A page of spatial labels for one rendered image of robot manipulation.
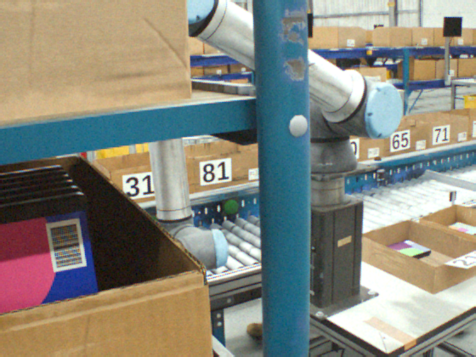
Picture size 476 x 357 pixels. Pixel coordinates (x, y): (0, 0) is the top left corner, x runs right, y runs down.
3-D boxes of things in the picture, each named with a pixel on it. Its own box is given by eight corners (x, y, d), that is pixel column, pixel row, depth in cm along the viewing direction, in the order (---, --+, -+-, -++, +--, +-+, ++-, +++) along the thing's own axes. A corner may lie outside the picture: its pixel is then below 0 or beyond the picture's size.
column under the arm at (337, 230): (379, 296, 169) (384, 199, 161) (319, 321, 156) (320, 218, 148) (326, 270, 191) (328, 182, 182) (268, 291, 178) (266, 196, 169)
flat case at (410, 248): (431, 253, 195) (431, 249, 194) (393, 265, 187) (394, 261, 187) (406, 242, 207) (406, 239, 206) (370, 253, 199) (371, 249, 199)
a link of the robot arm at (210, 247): (208, 221, 132) (161, 232, 126) (232, 232, 122) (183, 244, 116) (211, 257, 134) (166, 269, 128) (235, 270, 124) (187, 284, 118)
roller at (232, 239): (267, 272, 204) (267, 260, 203) (207, 233, 249) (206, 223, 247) (278, 269, 206) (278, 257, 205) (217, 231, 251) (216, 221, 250)
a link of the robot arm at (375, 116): (370, 95, 155) (150, -37, 116) (415, 97, 140) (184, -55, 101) (354, 143, 154) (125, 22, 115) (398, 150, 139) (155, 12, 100)
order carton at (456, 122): (428, 150, 317) (429, 122, 313) (395, 142, 343) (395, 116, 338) (468, 142, 335) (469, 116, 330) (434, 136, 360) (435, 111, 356)
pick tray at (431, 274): (433, 295, 167) (436, 267, 164) (356, 258, 199) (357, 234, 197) (484, 272, 180) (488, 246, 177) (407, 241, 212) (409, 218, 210)
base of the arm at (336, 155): (370, 166, 159) (369, 133, 157) (323, 176, 149) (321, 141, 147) (328, 158, 175) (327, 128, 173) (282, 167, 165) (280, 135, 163)
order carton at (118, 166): (113, 209, 229) (109, 171, 225) (96, 194, 255) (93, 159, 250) (195, 194, 247) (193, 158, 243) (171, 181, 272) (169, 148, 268)
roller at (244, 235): (281, 269, 207) (281, 257, 206) (219, 230, 251) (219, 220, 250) (291, 265, 209) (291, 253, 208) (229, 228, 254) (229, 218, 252)
